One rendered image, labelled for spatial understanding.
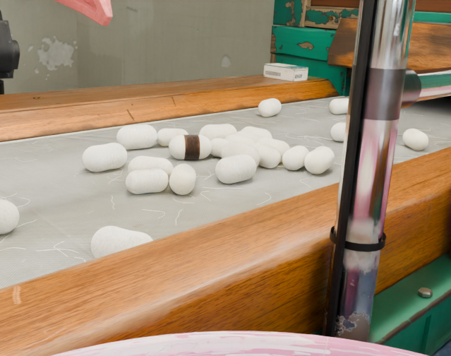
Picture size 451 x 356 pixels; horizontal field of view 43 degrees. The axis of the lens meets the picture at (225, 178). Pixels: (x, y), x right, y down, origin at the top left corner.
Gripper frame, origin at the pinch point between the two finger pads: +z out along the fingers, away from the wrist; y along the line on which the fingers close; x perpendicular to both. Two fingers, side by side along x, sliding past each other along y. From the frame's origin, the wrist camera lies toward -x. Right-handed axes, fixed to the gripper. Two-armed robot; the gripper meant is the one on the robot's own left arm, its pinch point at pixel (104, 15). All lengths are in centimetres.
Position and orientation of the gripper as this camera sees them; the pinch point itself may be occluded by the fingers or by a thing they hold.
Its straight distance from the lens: 59.5
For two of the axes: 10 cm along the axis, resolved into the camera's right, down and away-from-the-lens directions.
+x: -5.0, 5.7, 6.6
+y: 7.1, -1.8, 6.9
